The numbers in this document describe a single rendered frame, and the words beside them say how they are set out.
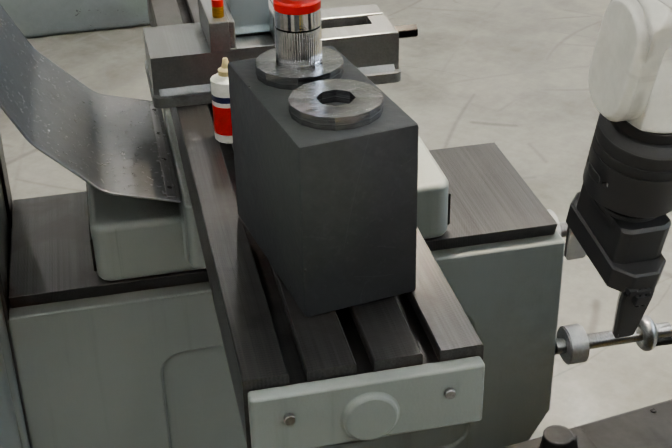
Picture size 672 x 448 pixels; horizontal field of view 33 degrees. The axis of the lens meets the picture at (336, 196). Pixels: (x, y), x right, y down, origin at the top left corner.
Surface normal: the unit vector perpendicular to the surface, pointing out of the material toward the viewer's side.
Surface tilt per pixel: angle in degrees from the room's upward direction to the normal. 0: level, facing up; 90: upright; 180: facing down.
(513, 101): 0
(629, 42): 89
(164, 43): 0
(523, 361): 90
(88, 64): 0
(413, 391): 90
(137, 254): 90
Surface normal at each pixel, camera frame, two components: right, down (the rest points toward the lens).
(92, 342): 0.22, 0.48
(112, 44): -0.02, -0.87
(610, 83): -0.95, 0.14
